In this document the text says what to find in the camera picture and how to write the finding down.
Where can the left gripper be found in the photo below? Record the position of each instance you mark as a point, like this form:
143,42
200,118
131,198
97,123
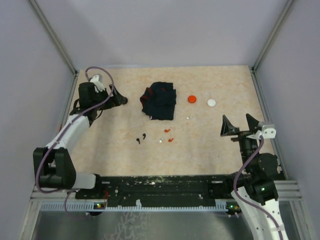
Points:
112,102

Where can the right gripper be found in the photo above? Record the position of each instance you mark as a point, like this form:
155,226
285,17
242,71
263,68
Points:
227,128

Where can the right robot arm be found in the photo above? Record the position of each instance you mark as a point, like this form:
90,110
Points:
253,186

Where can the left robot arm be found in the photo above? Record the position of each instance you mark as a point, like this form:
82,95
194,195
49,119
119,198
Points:
54,169

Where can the white earbud case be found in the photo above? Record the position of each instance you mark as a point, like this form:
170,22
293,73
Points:
211,103

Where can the orange earbud case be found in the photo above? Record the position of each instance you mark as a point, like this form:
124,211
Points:
192,99

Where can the dark navy folded cloth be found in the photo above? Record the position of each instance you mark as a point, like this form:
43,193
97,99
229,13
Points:
159,100

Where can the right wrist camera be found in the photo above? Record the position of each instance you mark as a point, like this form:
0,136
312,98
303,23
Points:
267,130

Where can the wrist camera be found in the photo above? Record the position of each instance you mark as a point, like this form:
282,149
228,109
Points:
267,130
97,80

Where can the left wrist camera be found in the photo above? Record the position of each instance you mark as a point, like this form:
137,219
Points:
97,80

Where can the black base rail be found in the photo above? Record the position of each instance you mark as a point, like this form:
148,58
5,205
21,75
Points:
161,191

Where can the white cable duct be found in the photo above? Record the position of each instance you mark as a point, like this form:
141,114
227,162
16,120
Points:
94,206

